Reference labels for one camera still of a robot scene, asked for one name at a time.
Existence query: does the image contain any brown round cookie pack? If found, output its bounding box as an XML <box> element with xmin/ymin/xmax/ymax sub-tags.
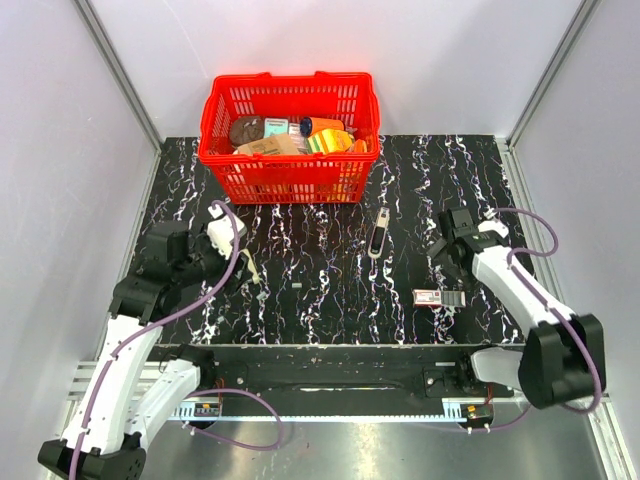
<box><xmin>229</xmin><ymin>115</ymin><xmax>265</xmax><ymax>146</ymax></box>

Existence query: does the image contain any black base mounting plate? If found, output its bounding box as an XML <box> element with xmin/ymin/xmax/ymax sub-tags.
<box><xmin>203</xmin><ymin>345</ymin><xmax>513</xmax><ymax>399</ymax></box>

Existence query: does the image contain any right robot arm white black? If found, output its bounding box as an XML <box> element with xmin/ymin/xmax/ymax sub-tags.
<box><xmin>429</xmin><ymin>207</ymin><xmax>606</xmax><ymax>414</ymax></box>

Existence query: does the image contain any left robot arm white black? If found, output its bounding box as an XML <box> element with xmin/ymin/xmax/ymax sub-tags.
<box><xmin>37</xmin><ymin>211</ymin><xmax>249</xmax><ymax>479</ymax></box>

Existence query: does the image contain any teal white small box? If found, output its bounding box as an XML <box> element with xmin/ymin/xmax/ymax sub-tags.
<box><xmin>264</xmin><ymin>117</ymin><xmax>289</xmax><ymax>138</ymax></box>

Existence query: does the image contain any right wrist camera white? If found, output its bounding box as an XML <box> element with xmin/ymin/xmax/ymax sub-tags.
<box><xmin>478</xmin><ymin>210</ymin><xmax>509</xmax><ymax>239</ymax></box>

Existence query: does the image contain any red white staple box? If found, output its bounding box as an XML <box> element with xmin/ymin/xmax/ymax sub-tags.
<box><xmin>412</xmin><ymin>289</ymin><xmax>442</xmax><ymax>307</ymax></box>

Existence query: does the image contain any yellow green snack pack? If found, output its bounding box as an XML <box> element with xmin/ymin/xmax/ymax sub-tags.
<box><xmin>306</xmin><ymin>129</ymin><xmax>355</xmax><ymax>154</ymax></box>

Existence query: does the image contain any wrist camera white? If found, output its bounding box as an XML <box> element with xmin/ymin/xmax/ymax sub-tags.
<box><xmin>478</xmin><ymin>210</ymin><xmax>509</xmax><ymax>239</ymax></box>
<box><xmin>206</xmin><ymin>204</ymin><xmax>247</xmax><ymax>260</ymax></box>

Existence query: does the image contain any beige staple remover tool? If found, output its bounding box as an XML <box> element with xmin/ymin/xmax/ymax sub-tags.
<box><xmin>368</xmin><ymin>207</ymin><xmax>390</xmax><ymax>259</ymax></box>

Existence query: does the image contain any aluminium frame rail front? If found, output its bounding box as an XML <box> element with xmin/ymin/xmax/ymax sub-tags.
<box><xmin>67</xmin><ymin>360</ymin><xmax>613</xmax><ymax>424</ymax></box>

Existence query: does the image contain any orange bottle blue cap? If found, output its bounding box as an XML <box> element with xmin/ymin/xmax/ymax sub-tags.
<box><xmin>299</xmin><ymin>117</ymin><xmax>345</xmax><ymax>138</ymax></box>

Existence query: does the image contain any brown cardboard box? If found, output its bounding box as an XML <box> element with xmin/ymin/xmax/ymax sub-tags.
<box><xmin>237</xmin><ymin>134</ymin><xmax>300</xmax><ymax>156</ymax></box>

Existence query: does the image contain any red plastic shopping basket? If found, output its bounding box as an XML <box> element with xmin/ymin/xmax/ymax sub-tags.
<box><xmin>198</xmin><ymin>72</ymin><xmax>380</xmax><ymax>204</ymax></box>

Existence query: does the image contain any grey staple strip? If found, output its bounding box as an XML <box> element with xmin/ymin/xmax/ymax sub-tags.
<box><xmin>440</xmin><ymin>291</ymin><xmax>466</xmax><ymax>308</ymax></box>

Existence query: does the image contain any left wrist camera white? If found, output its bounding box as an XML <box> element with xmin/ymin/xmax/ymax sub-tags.
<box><xmin>206</xmin><ymin>204</ymin><xmax>247</xmax><ymax>260</ymax></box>

